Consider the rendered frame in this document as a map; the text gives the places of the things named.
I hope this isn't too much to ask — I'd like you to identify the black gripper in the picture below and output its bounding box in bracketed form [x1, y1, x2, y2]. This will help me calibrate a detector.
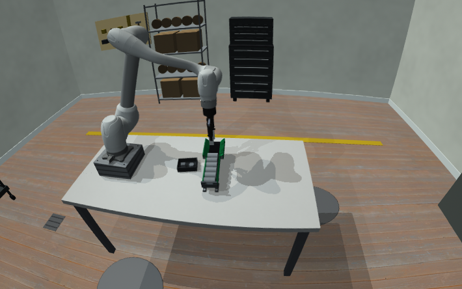
[202, 107, 216, 145]

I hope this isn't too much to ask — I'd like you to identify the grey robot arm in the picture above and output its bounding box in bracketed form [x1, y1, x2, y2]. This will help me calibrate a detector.
[101, 25, 222, 162]

